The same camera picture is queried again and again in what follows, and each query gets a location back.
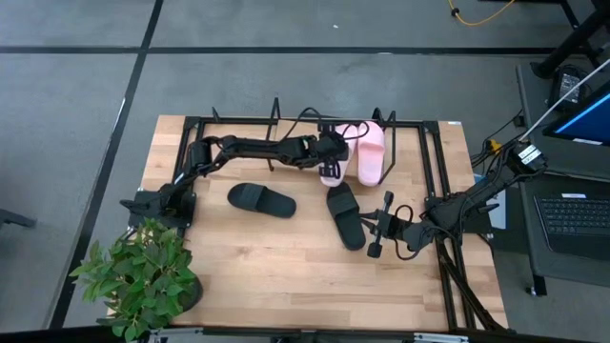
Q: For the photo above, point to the black table frame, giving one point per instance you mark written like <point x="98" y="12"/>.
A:
<point x="238" y="121"/>

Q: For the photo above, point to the dark grey laptop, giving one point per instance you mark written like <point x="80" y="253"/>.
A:
<point x="572" y="214"/>

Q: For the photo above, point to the monitor with blue screen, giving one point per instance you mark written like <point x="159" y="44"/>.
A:
<point x="586" y="119"/>

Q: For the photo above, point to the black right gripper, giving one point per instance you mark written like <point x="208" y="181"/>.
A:
<point x="398" y="228"/>

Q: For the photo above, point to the black power adapter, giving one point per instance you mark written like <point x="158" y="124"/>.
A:
<point x="567" y="86"/>

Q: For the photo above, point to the dark chair leg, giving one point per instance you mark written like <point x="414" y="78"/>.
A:
<point x="14" y="219"/>

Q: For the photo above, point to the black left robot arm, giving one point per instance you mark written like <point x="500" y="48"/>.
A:
<point x="257" y="148"/>

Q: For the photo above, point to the green potted plant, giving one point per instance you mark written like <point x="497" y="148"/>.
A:
<point x="138" y="276"/>

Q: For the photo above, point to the black foam slide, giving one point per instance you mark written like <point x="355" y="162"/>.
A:
<point x="347" y="219"/>
<point x="262" y="200"/>

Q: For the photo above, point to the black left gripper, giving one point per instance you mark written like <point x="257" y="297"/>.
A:
<point x="333" y="147"/>

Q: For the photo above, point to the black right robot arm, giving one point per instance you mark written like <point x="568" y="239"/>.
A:
<point x="476" y="202"/>

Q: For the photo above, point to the pink foam slide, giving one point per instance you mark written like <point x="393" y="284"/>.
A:
<point x="339" y="178"/>
<point x="371" y="152"/>

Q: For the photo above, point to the black rig beam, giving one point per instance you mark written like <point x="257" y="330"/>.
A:
<point x="305" y="336"/>

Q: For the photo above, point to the black stand leg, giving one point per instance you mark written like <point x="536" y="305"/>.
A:
<point x="572" y="43"/>

